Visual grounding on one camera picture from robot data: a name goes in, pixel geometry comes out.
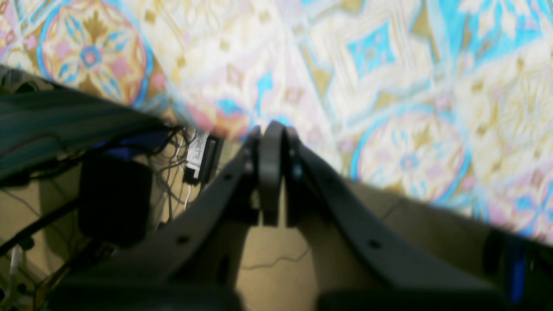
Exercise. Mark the patterned colourful tablecloth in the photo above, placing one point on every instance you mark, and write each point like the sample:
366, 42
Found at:
444, 101

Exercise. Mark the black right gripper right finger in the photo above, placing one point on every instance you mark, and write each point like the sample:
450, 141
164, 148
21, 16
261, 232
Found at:
416, 281

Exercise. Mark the white labelled box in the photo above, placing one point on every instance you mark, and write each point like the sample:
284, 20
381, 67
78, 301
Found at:
194, 155

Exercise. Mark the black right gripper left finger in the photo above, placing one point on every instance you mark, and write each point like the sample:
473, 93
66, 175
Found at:
190, 264

